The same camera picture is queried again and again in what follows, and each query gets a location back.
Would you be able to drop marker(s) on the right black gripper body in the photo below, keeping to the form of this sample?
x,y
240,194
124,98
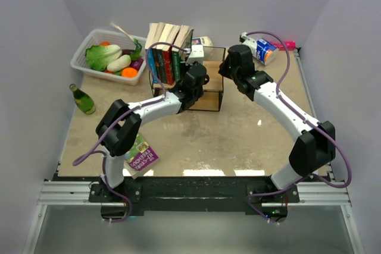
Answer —
x,y
225,70

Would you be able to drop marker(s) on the green coin book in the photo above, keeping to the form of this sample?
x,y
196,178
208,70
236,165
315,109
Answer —
x,y
183,40

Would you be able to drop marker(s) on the Little Women book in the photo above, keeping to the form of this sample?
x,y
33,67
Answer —
x,y
164,58

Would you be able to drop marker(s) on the red patterned book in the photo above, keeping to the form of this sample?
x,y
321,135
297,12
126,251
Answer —
x,y
169,34

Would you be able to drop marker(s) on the dark Edward Tulane book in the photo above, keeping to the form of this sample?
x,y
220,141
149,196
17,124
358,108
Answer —
x,y
159,61

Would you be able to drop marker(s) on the blue 26-storey treehouse book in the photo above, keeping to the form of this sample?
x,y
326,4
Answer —
x,y
150,53

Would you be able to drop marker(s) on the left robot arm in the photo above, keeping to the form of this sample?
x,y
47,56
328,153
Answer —
x,y
120,126

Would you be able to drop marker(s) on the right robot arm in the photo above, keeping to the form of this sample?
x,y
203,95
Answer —
x,y
311,149

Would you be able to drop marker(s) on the white cartoon mug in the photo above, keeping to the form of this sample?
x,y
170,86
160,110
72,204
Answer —
x,y
206,42

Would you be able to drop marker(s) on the pink stapler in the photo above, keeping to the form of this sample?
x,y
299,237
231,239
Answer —
x,y
289,45

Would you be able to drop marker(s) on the purple toy eggplant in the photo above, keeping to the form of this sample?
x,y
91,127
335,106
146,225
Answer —
x,y
136,64

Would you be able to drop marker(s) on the orange toy fruit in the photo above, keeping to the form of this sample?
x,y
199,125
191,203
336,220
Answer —
x,y
129,72

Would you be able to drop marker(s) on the white toy radish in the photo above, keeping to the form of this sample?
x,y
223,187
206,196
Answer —
x,y
119,64

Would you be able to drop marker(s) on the white plastic basket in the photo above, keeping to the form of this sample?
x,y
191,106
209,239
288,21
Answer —
x,y
130,45

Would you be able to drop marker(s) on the purple 117-storey treehouse book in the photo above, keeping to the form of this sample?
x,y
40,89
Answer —
x,y
140,158

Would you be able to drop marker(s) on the toy cabbage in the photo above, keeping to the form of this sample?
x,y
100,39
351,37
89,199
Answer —
x,y
98,57

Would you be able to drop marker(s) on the green glass bottle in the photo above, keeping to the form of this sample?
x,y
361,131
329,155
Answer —
x,y
83,101

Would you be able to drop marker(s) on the wood and wire shelf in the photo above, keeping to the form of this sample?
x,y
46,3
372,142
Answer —
x,y
214,93

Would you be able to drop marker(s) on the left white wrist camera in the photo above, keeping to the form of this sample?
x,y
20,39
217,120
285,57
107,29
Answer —
x,y
194,55

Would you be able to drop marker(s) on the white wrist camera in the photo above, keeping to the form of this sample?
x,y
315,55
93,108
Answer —
x,y
249,42
194,55

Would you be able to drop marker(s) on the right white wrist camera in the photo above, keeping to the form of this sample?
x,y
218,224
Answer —
x,y
249,42

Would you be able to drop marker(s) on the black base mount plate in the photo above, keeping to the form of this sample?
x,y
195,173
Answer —
x,y
198,194

